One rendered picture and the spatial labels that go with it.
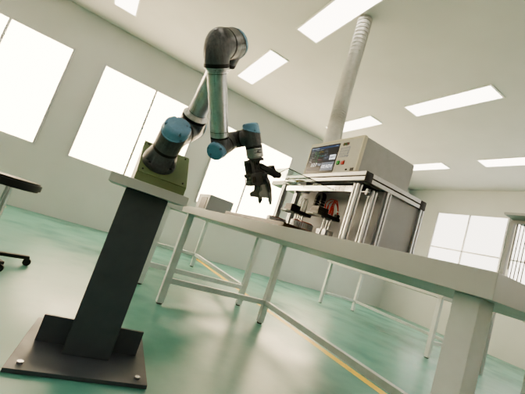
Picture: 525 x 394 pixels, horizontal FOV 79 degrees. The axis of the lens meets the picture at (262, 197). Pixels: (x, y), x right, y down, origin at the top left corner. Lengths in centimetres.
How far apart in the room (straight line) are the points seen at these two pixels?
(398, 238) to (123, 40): 569
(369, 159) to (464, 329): 109
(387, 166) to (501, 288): 116
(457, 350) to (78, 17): 644
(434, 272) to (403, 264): 7
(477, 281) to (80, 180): 574
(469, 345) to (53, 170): 581
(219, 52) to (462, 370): 112
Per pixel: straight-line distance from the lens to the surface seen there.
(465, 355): 75
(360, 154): 164
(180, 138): 140
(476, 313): 74
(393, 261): 81
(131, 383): 148
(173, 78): 644
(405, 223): 173
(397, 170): 183
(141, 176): 147
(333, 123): 329
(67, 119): 610
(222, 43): 127
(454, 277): 73
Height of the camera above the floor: 67
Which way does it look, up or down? 8 degrees up
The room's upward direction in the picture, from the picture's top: 18 degrees clockwise
